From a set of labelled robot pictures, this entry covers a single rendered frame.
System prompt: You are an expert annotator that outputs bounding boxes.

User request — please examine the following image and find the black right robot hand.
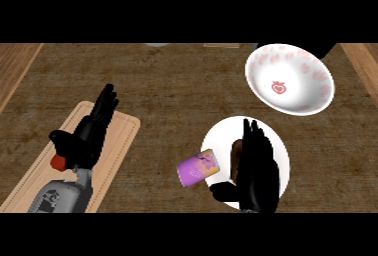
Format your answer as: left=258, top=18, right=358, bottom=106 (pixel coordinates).
left=208, top=117, right=281, bottom=214

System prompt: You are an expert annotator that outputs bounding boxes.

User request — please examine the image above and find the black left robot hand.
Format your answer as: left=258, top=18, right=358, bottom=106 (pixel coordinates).
left=47, top=83, right=120, bottom=171

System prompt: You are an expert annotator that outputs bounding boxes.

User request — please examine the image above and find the brown sweet potato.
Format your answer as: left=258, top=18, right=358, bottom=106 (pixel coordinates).
left=228, top=138, right=244, bottom=183

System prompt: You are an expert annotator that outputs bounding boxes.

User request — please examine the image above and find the white oval plate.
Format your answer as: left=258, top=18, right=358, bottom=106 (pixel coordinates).
left=199, top=115, right=292, bottom=212

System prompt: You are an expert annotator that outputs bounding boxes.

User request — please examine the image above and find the white bowl with strawberry print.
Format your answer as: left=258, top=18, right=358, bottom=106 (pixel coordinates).
left=243, top=43, right=336, bottom=117

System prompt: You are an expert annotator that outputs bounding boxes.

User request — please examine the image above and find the pale wooden cutting board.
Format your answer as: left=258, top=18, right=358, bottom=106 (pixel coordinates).
left=0, top=100, right=141, bottom=214

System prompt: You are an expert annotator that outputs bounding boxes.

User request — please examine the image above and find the red vegetable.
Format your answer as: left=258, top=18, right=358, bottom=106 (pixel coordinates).
left=48, top=154, right=67, bottom=173

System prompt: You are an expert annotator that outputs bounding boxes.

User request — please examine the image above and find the purple box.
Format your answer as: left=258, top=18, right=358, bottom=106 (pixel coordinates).
left=175, top=148, right=221, bottom=189

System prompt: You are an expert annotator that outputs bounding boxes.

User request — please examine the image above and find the pale wooden object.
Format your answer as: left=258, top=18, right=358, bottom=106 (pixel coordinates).
left=202, top=42, right=243, bottom=50

